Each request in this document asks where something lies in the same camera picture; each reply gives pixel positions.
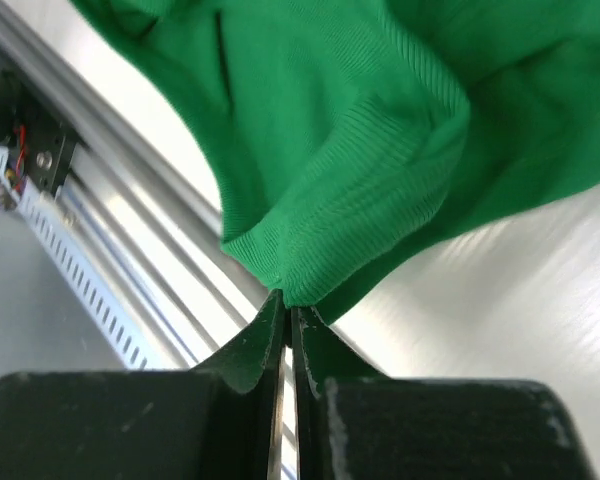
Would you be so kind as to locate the green tank top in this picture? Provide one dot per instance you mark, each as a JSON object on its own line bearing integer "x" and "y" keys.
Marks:
{"x": 346, "y": 137}

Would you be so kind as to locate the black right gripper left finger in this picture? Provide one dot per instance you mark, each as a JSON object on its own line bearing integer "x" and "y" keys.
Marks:
{"x": 219, "y": 420}

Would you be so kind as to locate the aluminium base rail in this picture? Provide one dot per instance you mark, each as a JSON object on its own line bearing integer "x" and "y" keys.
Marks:
{"x": 134, "y": 229}

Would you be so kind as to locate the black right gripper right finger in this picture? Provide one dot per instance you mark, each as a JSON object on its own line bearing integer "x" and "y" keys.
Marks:
{"x": 353, "y": 422}

